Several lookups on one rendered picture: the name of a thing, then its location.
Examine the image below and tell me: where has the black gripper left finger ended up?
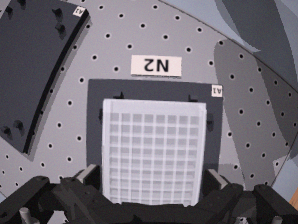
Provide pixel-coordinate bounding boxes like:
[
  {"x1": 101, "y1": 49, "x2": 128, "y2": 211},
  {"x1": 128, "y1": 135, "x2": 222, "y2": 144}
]
[{"x1": 0, "y1": 164, "x2": 134, "y2": 224}]

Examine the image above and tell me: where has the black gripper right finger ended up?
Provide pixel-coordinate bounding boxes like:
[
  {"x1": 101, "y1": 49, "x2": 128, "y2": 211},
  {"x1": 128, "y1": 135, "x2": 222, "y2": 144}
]
[{"x1": 174, "y1": 169, "x2": 298, "y2": 224}]

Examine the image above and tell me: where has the white multi-well plate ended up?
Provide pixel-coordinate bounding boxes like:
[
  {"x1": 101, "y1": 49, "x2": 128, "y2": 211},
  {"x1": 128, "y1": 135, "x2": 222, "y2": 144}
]
[{"x1": 102, "y1": 99, "x2": 207, "y2": 207}]

